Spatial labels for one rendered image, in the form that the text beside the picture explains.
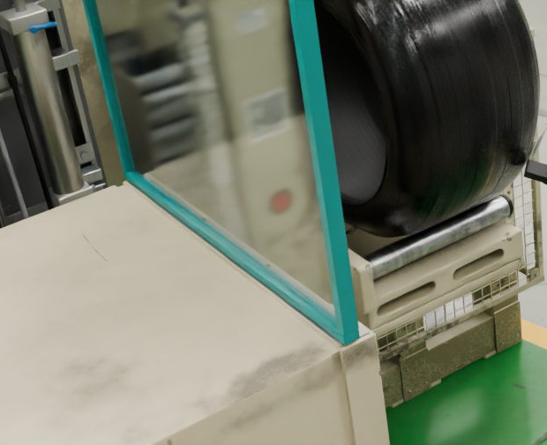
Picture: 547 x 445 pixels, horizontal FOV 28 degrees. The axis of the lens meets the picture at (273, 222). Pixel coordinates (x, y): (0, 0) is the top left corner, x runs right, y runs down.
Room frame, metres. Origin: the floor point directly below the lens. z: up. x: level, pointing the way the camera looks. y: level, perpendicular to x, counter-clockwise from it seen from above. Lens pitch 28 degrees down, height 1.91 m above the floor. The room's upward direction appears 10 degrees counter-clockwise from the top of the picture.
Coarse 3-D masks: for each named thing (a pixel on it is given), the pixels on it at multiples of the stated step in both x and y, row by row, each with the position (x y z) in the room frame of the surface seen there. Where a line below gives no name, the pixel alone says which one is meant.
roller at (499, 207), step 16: (480, 208) 1.78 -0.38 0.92; (496, 208) 1.78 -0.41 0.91; (512, 208) 1.79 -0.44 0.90; (448, 224) 1.74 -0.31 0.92; (464, 224) 1.74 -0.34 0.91; (480, 224) 1.76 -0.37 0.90; (400, 240) 1.71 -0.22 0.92; (416, 240) 1.70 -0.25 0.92; (432, 240) 1.71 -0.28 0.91; (448, 240) 1.72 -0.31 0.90; (368, 256) 1.67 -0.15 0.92; (384, 256) 1.67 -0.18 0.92; (400, 256) 1.68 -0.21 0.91; (416, 256) 1.69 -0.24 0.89; (384, 272) 1.66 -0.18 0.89
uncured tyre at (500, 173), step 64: (320, 0) 1.77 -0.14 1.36; (384, 0) 1.67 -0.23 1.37; (448, 0) 1.68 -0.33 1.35; (512, 0) 1.72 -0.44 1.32; (384, 64) 1.63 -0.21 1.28; (448, 64) 1.62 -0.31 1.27; (512, 64) 1.66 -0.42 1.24; (384, 128) 2.07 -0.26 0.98; (448, 128) 1.59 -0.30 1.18; (512, 128) 1.65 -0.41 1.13; (384, 192) 1.66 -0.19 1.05; (448, 192) 1.61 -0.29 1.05
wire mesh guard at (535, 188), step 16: (512, 272) 2.41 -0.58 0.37; (480, 288) 2.36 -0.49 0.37; (512, 288) 2.41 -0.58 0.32; (528, 288) 2.42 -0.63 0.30; (448, 304) 2.32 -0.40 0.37; (480, 304) 2.36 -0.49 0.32; (496, 304) 2.37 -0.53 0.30; (416, 320) 2.27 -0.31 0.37; (448, 320) 2.32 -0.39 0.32; (464, 320) 2.33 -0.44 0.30; (416, 336) 2.27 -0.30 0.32; (384, 352) 2.23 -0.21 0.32; (400, 352) 2.24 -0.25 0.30
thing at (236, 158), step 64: (128, 0) 1.28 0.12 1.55; (192, 0) 1.12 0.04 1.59; (256, 0) 0.99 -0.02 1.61; (128, 64) 1.32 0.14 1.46; (192, 64) 1.15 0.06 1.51; (256, 64) 1.01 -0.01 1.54; (320, 64) 0.92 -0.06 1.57; (128, 128) 1.37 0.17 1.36; (192, 128) 1.18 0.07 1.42; (256, 128) 1.03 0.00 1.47; (320, 128) 0.92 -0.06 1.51; (192, 192) 1.21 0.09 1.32; (256, 192) 1.06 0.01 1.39; (320, 192) 0.92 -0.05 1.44; (256, 256) 1.08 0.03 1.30; (320, 256) 0.95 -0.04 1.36; (320, 320) 0.96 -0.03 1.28
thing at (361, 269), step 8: (352, 256) 1.64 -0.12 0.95; (352, 264) 1.61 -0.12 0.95; (360, 264) 1.61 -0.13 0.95; (368, 264) 1.61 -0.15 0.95; (352, 272) 1.61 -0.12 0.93; (360, 272) 1.60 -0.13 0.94; (368, 272) 1.60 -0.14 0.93; (352, 280) 1.62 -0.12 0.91; (360, 280) 1.60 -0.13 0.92; (368, 280) 1.60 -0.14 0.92; (360, 288) 1.60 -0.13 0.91; (368, 288) 1.60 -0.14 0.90; (360, 296) 1.60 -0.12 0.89; (368, 296) 1.60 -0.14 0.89; (360, 304) 1.60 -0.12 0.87; (368, 304) 1.60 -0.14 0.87; (376, 304) 1.61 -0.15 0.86; (360, 312) 1.61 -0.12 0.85; (368, 312) 1.60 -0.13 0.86
